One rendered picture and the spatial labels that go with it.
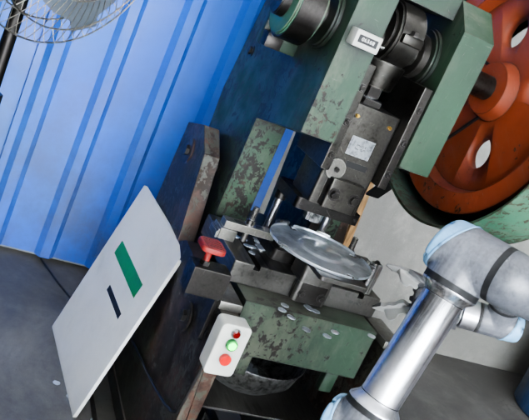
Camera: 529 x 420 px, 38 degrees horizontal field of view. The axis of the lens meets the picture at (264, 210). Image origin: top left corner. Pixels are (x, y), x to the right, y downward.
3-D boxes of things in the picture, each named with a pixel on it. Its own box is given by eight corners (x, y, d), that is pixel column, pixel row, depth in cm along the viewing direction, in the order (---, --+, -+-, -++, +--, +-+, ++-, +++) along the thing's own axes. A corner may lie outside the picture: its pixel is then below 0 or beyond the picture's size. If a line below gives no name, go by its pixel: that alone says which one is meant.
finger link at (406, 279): (394, 269, 181) (420, 294, 183) (396, 255, 186) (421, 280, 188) (384, 276, 183) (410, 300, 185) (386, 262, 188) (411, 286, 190)
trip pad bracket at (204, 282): (203, 342, 183) (234, 272, 178) (166, 334, 179) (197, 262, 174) (198, 329, 189) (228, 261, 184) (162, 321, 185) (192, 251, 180)
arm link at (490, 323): (526, 305, 187) (513, 332, 191) (481, 292, 188) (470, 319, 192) (528, 323, 180) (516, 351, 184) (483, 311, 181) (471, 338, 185)
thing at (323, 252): (249, 218, 200) (250, 216, 200) (326, 232, 219) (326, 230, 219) (313, 275, 179) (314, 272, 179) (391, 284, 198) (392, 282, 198)
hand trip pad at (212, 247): (216, 281, 177) (228, 252, 175) (192, 275, 175) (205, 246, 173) (209, 267, 183) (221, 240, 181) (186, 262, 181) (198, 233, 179)
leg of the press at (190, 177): (151, 531, 194) (294, 219, 171) (107, 527, 189) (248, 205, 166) (110, 338, 274) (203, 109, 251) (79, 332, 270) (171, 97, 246)
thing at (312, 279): (346, 333, 190) (370, 287, 187) (299, 322, 184) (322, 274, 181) (312, 287, 212) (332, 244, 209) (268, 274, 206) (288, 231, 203)
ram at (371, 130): (361, 222, 199) (411, 119, 192) (313, 207, 193) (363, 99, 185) (336, 197, 214) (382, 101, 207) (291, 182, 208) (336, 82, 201)
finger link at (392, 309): (370, 317, 190) (406, 311, 186) (372, 302, 195) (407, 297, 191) (374, 327, 191) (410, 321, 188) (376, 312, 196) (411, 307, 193)
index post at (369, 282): (370, 295, 208) (385, 264, 205) (361, 292, 206) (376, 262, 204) (366, 290, 210) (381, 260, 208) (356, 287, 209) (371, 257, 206)
